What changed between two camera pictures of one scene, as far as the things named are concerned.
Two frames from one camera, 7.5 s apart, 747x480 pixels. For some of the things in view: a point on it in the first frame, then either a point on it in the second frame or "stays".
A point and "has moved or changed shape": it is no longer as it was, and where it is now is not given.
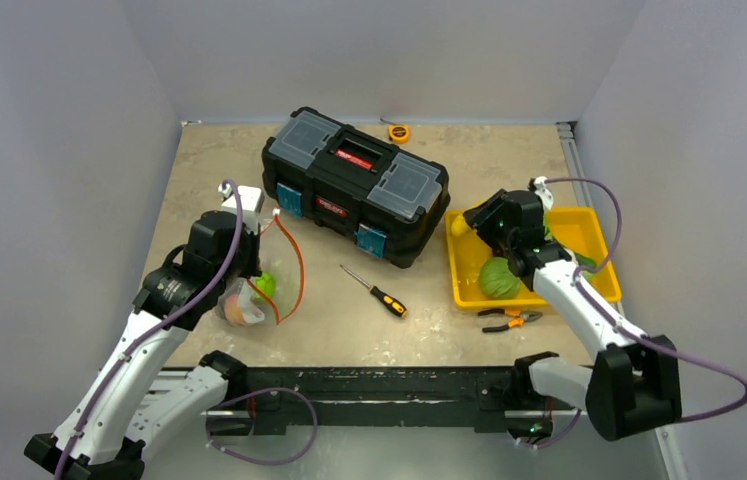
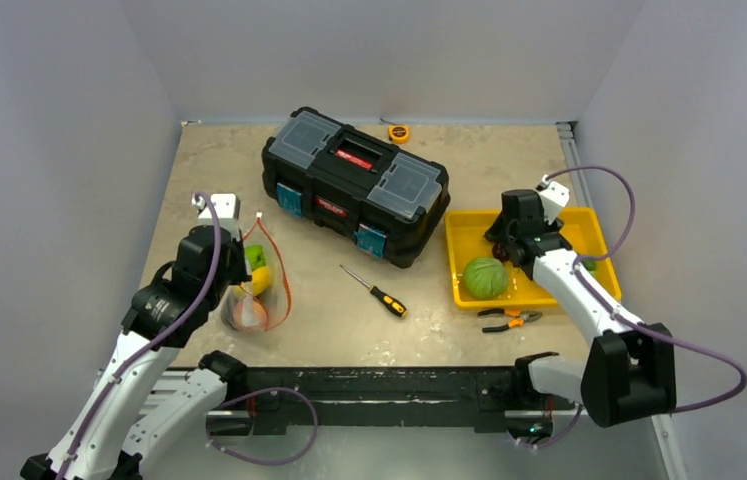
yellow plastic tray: [585, 233] stays
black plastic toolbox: [392, 199] stays
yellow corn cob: [459, 226] → [256, 286]
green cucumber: [586, 262] stays
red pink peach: [232, 310] has moved or changed shape
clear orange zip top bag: [274, 292] has moved or changed shape
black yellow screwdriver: [394, 305] stays
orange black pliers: [525, 316] stays
